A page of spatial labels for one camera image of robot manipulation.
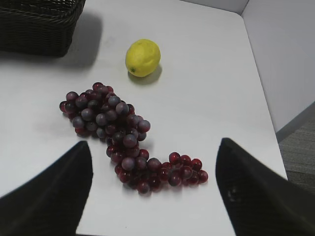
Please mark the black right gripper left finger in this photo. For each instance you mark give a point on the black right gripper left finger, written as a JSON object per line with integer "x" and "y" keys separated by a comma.
{"x": 52, "y": 203}

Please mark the red purple grape bunch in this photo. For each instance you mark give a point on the red purple grape bunch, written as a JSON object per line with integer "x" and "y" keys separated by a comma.
{"x": 99, "y": 111}

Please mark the black woven basket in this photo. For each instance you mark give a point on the black woven basket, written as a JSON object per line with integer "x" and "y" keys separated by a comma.
{"x": 38, "y": 27}

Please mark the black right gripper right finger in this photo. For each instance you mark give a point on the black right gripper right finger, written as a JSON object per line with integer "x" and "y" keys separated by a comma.
{"x": 258, "y": 201}

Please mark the yellow lemon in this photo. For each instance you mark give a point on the yellow lemon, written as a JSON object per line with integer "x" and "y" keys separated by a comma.
{"x": 142, "y": 58}

